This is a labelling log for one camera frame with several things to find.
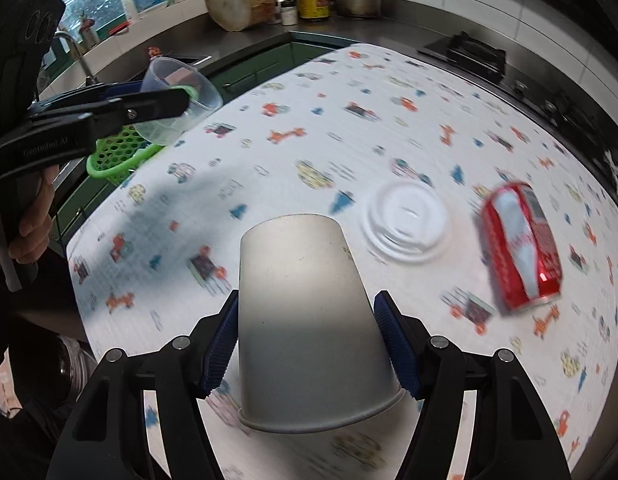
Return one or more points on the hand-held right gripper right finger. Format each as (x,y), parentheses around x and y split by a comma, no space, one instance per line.
(396,345)

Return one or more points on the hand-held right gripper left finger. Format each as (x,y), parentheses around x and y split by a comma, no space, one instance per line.
(221,345)

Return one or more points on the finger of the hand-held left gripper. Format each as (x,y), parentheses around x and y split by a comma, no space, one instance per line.
(149,105)
(121,91)

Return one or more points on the clear plastic cup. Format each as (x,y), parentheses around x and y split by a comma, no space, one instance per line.
(199,95)

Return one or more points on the green plastic mesh basket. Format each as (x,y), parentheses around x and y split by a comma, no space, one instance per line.
(119,152)

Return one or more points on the white paper cup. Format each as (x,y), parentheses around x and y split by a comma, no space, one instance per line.
(309,310)

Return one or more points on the person's left hand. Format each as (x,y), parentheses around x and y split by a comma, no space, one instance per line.
(34,215)

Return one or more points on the kitchen sink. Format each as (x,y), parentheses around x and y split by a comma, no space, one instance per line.
(139,67)

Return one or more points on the small red figure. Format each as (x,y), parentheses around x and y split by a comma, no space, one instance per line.
(154,51)

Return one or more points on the steel faucet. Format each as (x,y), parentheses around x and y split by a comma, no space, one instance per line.
(81,57)

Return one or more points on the stainless steel counter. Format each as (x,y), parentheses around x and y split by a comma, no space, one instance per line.
(189,35)

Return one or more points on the white plastic bottle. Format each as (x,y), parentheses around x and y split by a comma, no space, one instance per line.
(129,5)

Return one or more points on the white plastic cup lid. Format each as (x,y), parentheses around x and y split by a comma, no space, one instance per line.
(406,220)

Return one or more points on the round wooden chopping block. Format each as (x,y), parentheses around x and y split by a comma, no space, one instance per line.
(236,2)

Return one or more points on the crushed red soda can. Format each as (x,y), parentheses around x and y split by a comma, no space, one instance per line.
(519,245)

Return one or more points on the small white jar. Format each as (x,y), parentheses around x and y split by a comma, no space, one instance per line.
(289,16)

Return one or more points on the printed animal car tablecloth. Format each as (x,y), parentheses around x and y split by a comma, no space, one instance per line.
(339,135)

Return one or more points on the black gas stove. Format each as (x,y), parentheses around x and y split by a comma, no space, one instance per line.
(469,52)

